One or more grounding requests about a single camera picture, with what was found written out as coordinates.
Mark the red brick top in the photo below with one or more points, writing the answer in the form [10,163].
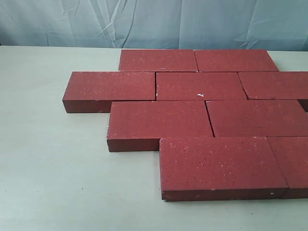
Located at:
[140,125]

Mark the red brick with white mark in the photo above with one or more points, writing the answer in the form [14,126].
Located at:
[195,86]

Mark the red brick rear under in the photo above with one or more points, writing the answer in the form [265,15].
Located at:
[158,60]

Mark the red brick right row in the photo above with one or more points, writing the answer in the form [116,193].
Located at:
[276,86]

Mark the white backdrop curtain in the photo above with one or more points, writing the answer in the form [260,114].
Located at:
[275,25]

